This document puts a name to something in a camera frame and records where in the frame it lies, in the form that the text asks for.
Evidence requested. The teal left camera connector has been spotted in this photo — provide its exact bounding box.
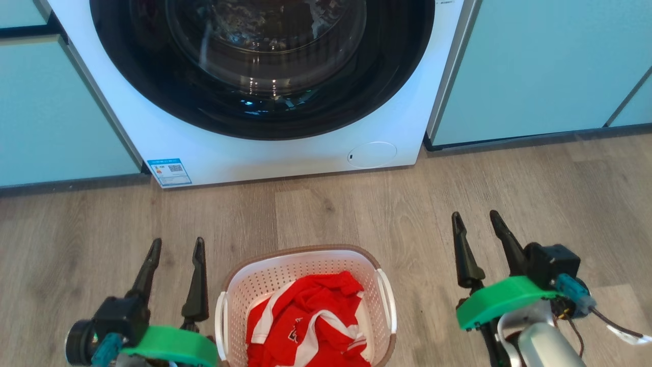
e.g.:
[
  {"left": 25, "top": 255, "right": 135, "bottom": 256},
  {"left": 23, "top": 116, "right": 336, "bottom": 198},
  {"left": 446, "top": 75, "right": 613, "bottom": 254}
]
[{"left": 91, "top": 332, "right": 124, "bottom": 367}]

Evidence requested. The light blue cabinet drawer front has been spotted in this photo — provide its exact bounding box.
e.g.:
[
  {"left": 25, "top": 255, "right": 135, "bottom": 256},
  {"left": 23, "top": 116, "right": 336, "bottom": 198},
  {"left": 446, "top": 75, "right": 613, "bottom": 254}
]
[{"left": 0, "top": 0, "right": 49, "bottom": 29}]

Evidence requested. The thin right arm cable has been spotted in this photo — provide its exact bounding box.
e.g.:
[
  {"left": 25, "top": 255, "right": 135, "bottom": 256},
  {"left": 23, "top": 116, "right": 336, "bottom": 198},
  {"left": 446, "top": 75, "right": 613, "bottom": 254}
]
[{"left": 590, "top": 307, "right": 652, "bottom": 346}]

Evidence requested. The light blue cabinet door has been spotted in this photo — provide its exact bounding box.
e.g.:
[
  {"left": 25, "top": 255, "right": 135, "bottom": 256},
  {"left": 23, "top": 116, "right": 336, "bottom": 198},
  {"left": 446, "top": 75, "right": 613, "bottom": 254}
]
[{"left": 0, "top": 36, "right": 142, "bottom": 188}]

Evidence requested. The black round washer door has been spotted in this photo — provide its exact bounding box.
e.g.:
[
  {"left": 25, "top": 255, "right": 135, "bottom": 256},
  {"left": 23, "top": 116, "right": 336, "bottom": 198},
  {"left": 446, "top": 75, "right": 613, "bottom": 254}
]
[{"left": 90, "top": 0, "right": 436, "bottom": 141}]

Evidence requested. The narrow light blue cabinet panel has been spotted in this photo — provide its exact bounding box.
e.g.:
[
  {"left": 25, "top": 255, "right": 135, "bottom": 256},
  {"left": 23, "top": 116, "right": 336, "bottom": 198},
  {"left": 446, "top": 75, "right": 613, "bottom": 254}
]
[{"left": 608, "top": 81, "right": 652, "bottom": 128}]

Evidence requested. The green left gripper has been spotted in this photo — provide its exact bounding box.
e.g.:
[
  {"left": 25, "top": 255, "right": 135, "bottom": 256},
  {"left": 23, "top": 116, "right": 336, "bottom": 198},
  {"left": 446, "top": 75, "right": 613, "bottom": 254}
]
[{"left": 118, "top": 237, "right": 220, "bottom": 367}]

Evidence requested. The white perforated laundry basket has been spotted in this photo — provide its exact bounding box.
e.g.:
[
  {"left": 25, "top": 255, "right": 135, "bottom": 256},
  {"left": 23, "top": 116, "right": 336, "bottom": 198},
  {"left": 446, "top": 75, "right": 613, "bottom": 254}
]
[{"left": 214, "top": 244, "right": 398, "bottom": 367}]

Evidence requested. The round white filter cover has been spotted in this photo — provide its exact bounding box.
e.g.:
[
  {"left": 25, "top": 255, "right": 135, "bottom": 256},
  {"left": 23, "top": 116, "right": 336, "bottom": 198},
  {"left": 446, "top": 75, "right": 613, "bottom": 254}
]
[{"left": 347, "top": 141, "right": 398, "bottom": 169}]

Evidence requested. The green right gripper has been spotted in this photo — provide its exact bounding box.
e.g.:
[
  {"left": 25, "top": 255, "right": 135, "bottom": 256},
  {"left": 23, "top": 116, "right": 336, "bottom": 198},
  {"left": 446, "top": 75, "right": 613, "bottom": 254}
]
[{"left": 451, "top": 209, "right": 562, "bottom": 367}]

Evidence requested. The blue energy label sticker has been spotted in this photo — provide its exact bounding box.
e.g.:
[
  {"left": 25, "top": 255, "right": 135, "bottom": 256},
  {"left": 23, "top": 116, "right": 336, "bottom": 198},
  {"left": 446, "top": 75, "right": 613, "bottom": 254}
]
[{"left": 147, "top": 158, "right": 193, "bottom": 187}]

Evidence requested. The red and white garment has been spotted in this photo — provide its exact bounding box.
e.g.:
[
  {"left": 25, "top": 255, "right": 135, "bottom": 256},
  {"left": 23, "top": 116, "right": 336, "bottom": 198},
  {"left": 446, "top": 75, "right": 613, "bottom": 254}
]
[{"left": 246, "top": 271, "right": 372, "bottom": 367}]

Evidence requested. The white front-load washing machine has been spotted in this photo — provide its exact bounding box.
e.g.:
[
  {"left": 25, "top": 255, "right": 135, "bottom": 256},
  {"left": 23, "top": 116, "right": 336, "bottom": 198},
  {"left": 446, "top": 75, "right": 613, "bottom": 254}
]
[{"left": 47, "top": 0, "right": 477, "bottom": 189}]

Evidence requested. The teal camera connector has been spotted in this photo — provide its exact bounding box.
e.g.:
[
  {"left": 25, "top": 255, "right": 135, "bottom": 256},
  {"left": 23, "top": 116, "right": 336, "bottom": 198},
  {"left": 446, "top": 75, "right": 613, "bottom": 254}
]
[
  {"left": 91, "top": 332, "right": 124, "bottom": 367},
  {"left": 554, "top": 273, "right": 597, "bottom": 316}
]

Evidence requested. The teal right camera connector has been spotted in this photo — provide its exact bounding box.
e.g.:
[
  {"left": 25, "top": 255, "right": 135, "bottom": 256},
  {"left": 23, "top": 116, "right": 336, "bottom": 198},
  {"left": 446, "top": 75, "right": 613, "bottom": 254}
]
[{"left": 554, "top": 273, "right": 597, "bottom": 316}]

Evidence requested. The large light blue cabinet panel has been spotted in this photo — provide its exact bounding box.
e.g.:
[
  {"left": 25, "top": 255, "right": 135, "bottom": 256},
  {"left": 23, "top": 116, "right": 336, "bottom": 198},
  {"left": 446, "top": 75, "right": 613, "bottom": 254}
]
[{"left": 427, "top": 0, "right": 652, "bottom": 148}]

